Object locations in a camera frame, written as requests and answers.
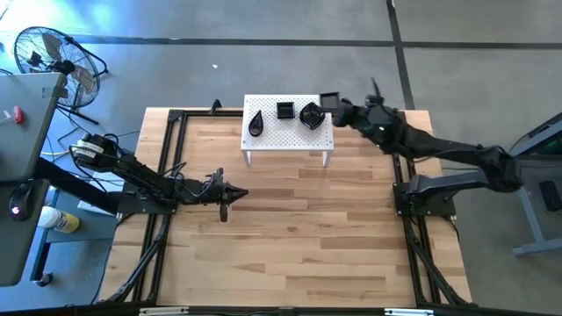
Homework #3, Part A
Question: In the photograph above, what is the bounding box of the black handheld device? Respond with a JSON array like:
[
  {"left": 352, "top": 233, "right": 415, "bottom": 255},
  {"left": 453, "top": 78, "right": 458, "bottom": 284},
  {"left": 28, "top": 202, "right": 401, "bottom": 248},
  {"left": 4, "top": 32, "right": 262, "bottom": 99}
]
[{"left": 538, "top": 179, "right": 562, "bottom": 212}]

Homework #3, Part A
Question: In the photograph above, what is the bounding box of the black computer mouse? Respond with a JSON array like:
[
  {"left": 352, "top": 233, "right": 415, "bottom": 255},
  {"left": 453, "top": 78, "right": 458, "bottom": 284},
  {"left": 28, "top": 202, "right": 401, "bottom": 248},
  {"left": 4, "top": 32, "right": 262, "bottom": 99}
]
[{"left": 8, "top": 182, "right": 34, "bottom": 223}]

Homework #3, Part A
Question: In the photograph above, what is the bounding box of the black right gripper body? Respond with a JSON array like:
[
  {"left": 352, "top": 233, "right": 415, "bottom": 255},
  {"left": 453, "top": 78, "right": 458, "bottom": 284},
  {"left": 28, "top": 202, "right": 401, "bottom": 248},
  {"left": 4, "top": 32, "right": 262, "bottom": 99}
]
[{"left": 349, "top": 103, "right": 399, "bottom": 146}]

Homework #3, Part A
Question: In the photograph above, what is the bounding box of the white perforated metal shelf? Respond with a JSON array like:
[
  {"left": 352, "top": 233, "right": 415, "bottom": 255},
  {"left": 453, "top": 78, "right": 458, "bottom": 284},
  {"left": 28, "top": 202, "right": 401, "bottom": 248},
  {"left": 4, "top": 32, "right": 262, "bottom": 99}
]
[{"left": 240, "top": 94, "right": 336, "bottom": 169}]

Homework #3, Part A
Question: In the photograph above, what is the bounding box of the black leaf mini plate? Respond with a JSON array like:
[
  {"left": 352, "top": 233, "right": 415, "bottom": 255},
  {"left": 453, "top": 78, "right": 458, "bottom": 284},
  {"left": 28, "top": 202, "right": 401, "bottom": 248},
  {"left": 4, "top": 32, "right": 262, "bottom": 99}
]
[{"left": 299, "top": 101, "right": 327, "bottom": 132}]

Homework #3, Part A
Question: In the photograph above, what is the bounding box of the black teardrop mini plate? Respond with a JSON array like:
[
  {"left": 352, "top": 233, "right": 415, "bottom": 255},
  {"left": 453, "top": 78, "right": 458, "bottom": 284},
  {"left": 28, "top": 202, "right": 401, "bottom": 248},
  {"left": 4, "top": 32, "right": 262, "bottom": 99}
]
[{"left": 248, "top": 109, "right": 265, "bottom": 138}]

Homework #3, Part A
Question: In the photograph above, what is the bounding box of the silver bracket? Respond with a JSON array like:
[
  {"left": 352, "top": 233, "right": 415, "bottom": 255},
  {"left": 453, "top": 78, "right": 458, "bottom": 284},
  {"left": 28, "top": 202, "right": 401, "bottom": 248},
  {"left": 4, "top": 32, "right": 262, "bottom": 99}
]
[
  {"left": 384, "top": 308, "right": 436, "bottom": 316},
  {"left": 139, "top": 306, "right": 190, "bottom": 316}
]

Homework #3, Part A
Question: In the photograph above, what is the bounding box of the dark grey desk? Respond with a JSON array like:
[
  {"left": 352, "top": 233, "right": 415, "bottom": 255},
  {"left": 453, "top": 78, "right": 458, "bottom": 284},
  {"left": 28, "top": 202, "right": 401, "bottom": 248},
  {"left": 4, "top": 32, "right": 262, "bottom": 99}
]
[{"left": 0, "top": 177, "right": 50, "bottom": 287}]

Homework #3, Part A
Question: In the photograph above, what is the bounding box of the grey cart base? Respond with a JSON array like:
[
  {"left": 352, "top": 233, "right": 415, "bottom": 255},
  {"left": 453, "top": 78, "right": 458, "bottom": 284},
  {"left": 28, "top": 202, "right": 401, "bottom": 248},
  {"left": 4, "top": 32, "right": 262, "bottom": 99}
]
[{"left": 30, "top": 188, "right": 122, "bottom": 289}]

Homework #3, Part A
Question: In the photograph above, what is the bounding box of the light grey desk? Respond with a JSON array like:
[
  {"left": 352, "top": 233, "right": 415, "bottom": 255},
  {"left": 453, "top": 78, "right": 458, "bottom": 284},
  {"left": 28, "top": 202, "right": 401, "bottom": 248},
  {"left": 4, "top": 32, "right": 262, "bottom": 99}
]
[{"left": 0, "top": 72, "right": 68, "bottom": 183}]

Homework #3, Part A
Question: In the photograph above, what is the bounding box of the black aluminium frame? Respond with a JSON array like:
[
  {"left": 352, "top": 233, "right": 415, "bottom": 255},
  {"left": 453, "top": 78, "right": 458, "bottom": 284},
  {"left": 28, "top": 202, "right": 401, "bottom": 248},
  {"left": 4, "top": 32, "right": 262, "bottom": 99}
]
[{"left": 98, "top": 99, "right": 474, "bottom": 316}]

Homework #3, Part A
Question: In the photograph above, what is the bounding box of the white bottle yellow label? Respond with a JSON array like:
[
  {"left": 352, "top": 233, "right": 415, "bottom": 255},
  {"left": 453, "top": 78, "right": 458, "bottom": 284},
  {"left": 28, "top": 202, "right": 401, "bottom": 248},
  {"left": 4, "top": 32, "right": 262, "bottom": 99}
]
[{"left": 37, "top": 205, "right": 81, "bottom": 233}]

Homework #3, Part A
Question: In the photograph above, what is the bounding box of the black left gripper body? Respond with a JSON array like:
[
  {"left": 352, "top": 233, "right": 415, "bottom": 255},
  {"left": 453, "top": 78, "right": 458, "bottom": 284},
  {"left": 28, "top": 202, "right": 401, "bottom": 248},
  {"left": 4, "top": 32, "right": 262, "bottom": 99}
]
[{"left": 177, "top": 168, "right": 229, "bottom": 224}]

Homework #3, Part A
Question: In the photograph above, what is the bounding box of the grey metal stand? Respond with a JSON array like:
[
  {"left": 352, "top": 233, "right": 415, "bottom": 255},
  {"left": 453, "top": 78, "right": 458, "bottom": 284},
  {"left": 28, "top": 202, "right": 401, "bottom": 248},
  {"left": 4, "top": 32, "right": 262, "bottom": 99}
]
[{"left": 508, "top": 111, "right": 562, "bottom": 258}]

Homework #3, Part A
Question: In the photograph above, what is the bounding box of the black floor fan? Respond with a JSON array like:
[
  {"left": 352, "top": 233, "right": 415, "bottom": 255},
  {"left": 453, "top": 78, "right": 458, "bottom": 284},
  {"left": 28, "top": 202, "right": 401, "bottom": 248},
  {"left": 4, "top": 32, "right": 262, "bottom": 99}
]
[{"left": 12, "top": 25, "right": 109, "bottom": 126}]

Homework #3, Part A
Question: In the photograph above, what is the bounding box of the black square mini plate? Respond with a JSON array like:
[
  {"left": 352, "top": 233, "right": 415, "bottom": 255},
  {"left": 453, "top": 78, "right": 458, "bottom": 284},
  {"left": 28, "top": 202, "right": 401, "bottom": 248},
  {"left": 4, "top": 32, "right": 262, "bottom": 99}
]
[
  {"left": 276, "top": 101, "right": 296, "bottom": 120},
  {"left": 319, "top": 91, "right": 342, "bottom": 114}
]

